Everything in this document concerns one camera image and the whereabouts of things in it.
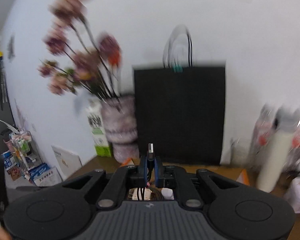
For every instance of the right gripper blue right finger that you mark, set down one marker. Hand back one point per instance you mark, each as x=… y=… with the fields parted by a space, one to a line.
x=159 y=172

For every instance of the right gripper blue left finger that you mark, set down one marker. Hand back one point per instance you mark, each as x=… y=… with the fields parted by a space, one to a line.
x=142 y=169

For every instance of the purple ceramic vase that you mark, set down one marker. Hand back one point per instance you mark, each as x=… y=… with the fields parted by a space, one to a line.
x=119 y=122

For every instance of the black paper bag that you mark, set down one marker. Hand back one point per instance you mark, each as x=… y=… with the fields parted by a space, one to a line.
x=180 y=105

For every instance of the white book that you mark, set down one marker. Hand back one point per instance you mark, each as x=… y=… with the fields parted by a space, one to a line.
x=66 y=162

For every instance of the milk carton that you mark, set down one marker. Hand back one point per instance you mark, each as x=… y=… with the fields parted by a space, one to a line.
x=102 y=146

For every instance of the clear glass cup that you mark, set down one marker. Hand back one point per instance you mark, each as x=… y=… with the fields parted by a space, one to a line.
x=240 y=152

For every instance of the white thermos bottle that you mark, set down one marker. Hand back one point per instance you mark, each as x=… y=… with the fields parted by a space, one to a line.
x=285 y=125

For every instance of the dried pink flowers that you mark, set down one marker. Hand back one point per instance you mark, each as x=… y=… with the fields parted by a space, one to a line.
x=95 y=61

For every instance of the left water bottle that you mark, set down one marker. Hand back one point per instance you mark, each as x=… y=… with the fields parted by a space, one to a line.
x=261 y=133

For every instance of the water bottle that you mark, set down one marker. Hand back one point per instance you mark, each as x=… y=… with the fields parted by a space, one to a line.
x=261 y=133
x=294 y=153

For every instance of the white tin box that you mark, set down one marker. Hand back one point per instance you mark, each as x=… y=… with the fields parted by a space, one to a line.
x=292 y=196

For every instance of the right water bottle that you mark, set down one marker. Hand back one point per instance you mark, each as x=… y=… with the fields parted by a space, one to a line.
x=294 y=153

